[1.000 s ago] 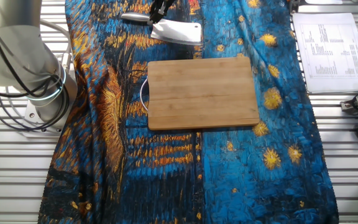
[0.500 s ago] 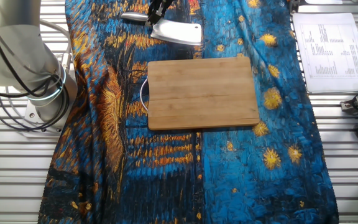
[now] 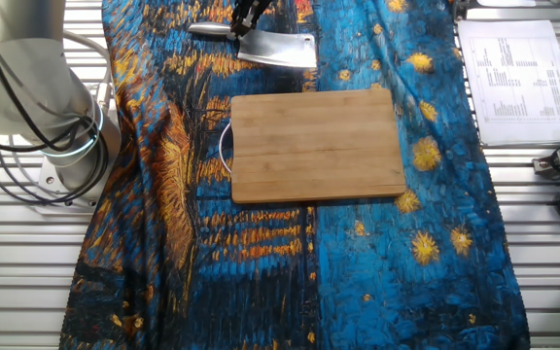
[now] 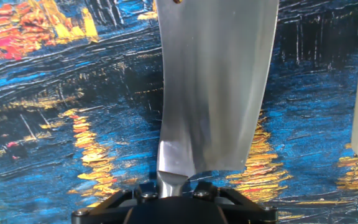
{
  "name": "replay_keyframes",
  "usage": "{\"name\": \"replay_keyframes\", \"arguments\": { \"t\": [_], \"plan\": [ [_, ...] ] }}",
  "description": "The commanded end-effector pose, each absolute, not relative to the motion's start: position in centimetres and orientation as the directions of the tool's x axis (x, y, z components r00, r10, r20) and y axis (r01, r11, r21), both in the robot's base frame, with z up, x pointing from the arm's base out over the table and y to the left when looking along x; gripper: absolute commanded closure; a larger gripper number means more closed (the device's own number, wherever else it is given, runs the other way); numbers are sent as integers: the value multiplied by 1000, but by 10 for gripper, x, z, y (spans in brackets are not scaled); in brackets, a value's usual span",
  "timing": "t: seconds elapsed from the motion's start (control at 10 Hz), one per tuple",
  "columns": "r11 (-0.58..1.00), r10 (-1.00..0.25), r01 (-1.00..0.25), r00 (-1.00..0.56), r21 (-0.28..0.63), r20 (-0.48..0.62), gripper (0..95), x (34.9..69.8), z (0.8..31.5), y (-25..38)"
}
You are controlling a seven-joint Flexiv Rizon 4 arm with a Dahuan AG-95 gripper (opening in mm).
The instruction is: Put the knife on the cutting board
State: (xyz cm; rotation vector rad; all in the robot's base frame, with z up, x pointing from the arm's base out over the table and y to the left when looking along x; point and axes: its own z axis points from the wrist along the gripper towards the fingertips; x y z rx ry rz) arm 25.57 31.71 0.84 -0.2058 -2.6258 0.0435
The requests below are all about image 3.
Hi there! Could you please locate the white cable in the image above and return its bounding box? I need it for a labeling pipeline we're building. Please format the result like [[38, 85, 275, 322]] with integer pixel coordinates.
[[60, 28, 115, 101]]

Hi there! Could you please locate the aluminium corner bracket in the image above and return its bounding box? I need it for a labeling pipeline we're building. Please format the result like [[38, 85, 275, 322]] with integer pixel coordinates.
[[451, 0, 472, 21]]

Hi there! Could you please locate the printed white paper sheet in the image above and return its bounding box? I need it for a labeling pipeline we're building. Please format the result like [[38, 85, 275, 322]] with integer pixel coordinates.
[[457, 17, 560, 146]]

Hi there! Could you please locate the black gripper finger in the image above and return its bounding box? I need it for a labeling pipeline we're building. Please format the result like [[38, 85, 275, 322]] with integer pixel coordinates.
[[243, 0, 274, 30], [229, 0, 253, 39]]

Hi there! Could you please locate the steel cleaver knife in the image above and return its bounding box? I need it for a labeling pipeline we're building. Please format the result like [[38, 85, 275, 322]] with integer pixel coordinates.
[[187, 21, 319, 69]]

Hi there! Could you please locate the starry night print tablecloth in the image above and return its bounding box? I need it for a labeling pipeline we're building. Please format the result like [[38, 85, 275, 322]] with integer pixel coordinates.
[[58, 0, 532, 350]]

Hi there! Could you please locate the black cable bundle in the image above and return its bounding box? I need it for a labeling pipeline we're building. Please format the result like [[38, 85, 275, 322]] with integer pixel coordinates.
[[0, 0, 111, 206]]

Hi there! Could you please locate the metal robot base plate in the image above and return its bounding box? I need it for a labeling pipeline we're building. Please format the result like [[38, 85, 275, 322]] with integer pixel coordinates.
[[35, 154, 102, 209]]

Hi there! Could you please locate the bamboo cutting board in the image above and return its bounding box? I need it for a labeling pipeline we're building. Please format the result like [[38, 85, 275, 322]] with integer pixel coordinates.
[[218, 88, 407, 204]]

